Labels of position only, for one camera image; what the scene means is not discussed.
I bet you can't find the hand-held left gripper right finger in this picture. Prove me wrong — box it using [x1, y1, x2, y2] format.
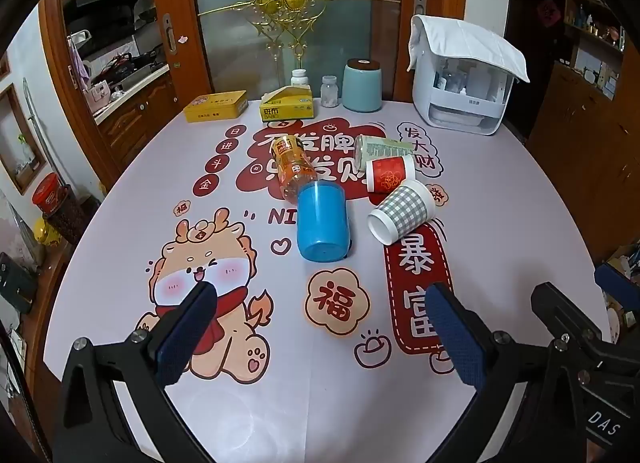
[429, 282, 587, 463]

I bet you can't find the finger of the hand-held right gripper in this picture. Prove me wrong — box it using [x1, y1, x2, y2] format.
[531, 282, 604, 346]
[594, 262, 640, 300]

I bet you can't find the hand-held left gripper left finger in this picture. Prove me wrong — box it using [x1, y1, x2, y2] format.
[52, 281, 220, 463]

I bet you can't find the blue plastic cup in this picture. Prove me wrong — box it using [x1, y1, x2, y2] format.
[296, 180, 351, 264]

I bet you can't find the grey checked paper cup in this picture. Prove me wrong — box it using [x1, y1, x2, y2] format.
[367, 179, 437, 245]

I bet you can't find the red paper cup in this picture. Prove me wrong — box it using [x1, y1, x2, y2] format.
[365, 155, 417, 193]

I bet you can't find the green printed paper cup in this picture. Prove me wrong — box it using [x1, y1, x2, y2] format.
[354, 134, 415, 162]

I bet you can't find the dark woven basket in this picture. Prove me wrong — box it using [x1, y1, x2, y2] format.
[42, 186, 87, 245]

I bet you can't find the yellow round object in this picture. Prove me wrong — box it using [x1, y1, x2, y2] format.
[32, 218, 62, 247]

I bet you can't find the red plastic bucket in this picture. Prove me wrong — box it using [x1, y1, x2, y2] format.
[31, 172, 64, 208]

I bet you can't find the orange plastic drink bottle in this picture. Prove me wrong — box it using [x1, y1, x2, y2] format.
[272, 134, 321, 204]

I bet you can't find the white storage box with cloth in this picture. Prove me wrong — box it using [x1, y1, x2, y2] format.
[411, 50, 516, 138]

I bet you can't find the wooden display shelf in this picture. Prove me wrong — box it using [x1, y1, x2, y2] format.
[562, 0, 628, 103]

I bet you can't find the yellow tin box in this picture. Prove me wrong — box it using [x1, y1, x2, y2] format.
[182, 90, 249, 123]

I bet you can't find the yellow tissue box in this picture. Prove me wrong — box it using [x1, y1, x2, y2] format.
[259, 85, 316, 122]

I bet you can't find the pink white container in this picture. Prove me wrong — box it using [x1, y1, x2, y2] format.
[87, 78, 114, 112]

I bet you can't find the teal canister with brown lid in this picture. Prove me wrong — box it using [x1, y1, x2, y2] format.
[342, 58, 383, 112]

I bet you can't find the white cloth cover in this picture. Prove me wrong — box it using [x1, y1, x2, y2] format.
[406, 14, 531, 84]

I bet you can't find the small clear glass jar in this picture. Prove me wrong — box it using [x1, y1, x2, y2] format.
[321, 75, 339, 108]

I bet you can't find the hanging kitchen towel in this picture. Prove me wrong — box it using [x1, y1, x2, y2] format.
[69, 30, 93, 90]

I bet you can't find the black range hood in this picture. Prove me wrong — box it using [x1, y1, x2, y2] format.
[62, 0, 154, 21]

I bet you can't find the red wall decoration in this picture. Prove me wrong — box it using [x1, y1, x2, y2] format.
[536, 0, 564, 30]

